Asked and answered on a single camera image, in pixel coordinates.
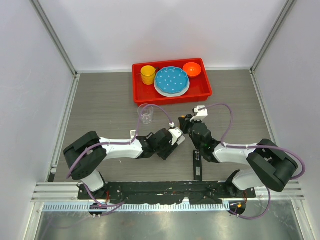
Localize white remote with black batteries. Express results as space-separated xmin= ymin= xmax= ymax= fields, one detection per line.
xmin=175 ymin=135 xmax=186 ymax=146

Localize long white remote control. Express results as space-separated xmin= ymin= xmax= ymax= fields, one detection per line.
xmin=130 ymin=130 xmax=136 ymax=138

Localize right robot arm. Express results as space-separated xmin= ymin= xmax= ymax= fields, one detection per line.
xmin=178 ymin=114 xmax=298 ymax=198

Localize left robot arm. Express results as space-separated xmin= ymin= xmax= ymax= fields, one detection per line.
xmin=63 ymin=127 xmax=185 ymax=200

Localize clear plastic cup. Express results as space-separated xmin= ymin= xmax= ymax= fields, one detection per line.
xmin=137 ymin=103 xmax=154 ymax=125

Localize red plastic tray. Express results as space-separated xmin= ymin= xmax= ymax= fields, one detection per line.
xmin=131 ymin=58 xmax=213 ymax=106

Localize white plate under blue plate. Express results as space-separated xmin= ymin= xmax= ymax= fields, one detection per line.
xmin=154 ymin=83 xmax=190 ymax=98

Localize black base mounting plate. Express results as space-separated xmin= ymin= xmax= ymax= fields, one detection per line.
xmin=91 ymin=181 xmax=256 ymax=205

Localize blue dotted plate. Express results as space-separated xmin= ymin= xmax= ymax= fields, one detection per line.
xmin=154 ymin=66 xmax=190 ymax=94

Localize orange bowl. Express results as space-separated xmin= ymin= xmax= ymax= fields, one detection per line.
xmin=182 ymin=62 xmax=202 ymax=78

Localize yellow plastic cup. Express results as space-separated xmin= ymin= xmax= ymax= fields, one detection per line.
xmin=140 ymin=65 xmax=157 ymax=85

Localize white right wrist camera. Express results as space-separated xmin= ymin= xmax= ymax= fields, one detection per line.
xmin=190 ymin=105 xmax=208 ymax=121

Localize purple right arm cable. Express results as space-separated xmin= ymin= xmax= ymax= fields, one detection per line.
xmin=204 ymin=103 xmax=307 ymax=221

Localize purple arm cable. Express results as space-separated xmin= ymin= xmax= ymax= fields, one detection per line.
xmin=204 ymin=103 xmax=307 ymax=221
xmin=65 ymin=104 xmax=176 ymax=218

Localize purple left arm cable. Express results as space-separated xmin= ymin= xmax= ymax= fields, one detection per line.
xmin=65 ymin=104 xmax=176 ymax=218

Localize aluminium rail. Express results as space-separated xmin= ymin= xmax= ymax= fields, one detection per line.
xmin=31 ymin=182 xmax=82 ymax=203

